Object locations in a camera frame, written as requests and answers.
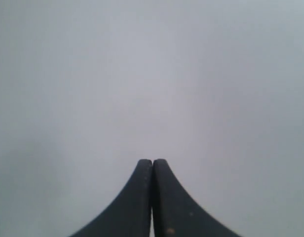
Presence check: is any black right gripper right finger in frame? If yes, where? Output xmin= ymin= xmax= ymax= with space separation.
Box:
xmin=152 ymin=159 xmax=238 ymax=237

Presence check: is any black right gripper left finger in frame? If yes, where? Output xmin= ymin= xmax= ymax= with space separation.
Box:
xmin=72 ymin=159 xmax=152 ymax=237

